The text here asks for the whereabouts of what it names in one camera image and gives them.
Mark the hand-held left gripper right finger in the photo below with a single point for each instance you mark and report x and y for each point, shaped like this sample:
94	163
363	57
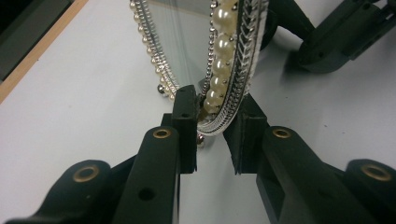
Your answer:
249	140

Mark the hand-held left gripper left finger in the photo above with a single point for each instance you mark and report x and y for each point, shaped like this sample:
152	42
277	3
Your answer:
185	140

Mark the oval pearl picture frame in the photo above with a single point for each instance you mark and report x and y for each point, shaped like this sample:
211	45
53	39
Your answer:
222	18

